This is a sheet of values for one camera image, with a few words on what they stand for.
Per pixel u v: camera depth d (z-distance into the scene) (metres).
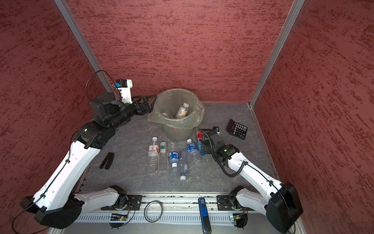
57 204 0.38
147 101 0.53
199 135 0.95
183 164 0.87
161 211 0.71
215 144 0.61
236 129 1.03
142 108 0.53
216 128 0.73
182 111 0.95
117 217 0.73
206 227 0.64
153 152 0.88
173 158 0.85
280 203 0.38
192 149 0.89
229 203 0.67
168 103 1.00
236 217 0.71
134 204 0.73
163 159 0.85
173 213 0.71
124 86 0.51
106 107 0.42
